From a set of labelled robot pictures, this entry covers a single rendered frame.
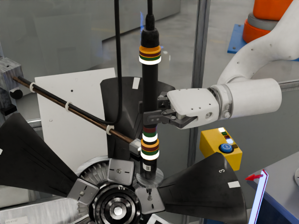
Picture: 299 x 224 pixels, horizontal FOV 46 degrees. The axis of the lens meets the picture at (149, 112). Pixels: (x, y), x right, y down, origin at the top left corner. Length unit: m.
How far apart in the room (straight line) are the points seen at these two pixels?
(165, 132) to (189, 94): 0.98
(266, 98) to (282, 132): 1.31
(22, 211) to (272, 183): 0.86
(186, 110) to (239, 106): 0.13
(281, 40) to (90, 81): 0.63
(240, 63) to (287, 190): 0.62
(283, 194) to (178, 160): 0.74
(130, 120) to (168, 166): 1.03
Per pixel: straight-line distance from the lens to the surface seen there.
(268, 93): 0.87
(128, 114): 0.96
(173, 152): 1.89
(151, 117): 0.77
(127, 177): 0.95
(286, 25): 0.86
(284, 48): 0.85
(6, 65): 1.26
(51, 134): 1.18
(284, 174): 1.45
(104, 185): 1.01
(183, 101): 0.80
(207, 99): 0.81
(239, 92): 0.83
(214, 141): 1.36
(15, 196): 1.11
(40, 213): 1.08
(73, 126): 1.18
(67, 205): 1.07
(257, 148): 2.14
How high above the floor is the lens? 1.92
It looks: 35 degrees down
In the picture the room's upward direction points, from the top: straight up
